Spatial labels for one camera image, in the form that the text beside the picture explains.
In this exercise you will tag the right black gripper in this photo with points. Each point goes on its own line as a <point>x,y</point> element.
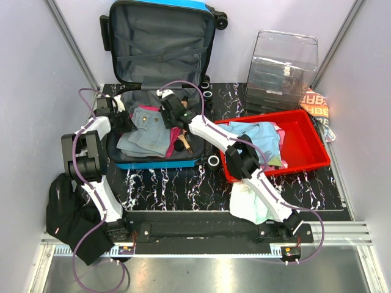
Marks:
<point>167,125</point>

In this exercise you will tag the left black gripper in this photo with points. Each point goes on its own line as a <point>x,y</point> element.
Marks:
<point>129,127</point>

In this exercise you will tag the magenta pink cloth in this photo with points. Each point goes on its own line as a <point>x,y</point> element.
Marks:
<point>174,132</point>

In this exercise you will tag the light denim shorts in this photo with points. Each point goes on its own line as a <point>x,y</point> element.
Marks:
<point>151,139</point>

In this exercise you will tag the blue hard-shell suitcase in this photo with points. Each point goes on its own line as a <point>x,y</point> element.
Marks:
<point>157,43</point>

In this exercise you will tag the light blue t-shirt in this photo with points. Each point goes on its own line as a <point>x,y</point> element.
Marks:
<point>263,135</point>

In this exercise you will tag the pink camouflage garment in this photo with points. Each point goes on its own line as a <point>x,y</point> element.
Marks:
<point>281,133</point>

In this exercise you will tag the clear plastic drawer organizer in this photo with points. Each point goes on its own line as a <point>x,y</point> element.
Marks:
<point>283,66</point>

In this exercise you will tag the red plastic tray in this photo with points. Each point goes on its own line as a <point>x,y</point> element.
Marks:
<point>301,147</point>

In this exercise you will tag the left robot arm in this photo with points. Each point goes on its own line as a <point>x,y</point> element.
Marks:
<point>86,162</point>

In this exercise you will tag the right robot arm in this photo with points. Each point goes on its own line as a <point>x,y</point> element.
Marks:
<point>240,156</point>

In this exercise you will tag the black round compact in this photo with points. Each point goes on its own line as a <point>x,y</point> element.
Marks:
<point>179,145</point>

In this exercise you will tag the black cloth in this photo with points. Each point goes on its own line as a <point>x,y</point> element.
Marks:
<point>68,219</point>

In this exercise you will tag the white mint cloth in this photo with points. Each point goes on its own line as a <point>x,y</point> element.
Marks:
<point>244,204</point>

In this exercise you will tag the orange white printed bag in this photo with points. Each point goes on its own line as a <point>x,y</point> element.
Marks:
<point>316,105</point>

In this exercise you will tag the black marble pattern mat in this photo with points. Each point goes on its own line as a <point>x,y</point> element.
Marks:
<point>201,189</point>

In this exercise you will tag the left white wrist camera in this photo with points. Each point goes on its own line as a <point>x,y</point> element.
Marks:
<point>118,103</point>

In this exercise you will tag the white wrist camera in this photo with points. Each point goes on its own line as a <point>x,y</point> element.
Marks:
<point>118,103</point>
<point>161,94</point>

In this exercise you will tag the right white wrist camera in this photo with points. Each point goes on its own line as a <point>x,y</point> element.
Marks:
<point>161,94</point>

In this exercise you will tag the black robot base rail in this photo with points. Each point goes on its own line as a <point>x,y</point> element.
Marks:
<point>208,233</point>

